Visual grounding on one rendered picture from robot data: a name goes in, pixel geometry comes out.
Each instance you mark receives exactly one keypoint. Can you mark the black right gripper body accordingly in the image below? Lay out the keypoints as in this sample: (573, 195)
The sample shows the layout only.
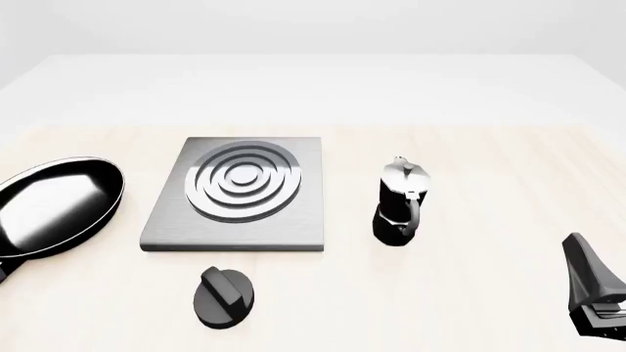
(599, 315)

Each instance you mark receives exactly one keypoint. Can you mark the black and silver moka pot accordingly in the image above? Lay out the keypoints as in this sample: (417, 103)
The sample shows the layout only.
(391, 205)

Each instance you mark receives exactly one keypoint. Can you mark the flat grey stove plate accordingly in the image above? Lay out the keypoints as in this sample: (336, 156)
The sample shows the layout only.
(166, 227)

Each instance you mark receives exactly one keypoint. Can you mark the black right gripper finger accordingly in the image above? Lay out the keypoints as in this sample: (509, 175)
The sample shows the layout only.
(589, 271)

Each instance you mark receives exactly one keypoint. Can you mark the round black stove knob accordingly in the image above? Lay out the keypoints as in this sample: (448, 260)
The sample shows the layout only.
(220, 304)

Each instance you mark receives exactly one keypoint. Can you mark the black frying pan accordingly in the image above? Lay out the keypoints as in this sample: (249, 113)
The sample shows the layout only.
(58, 205)

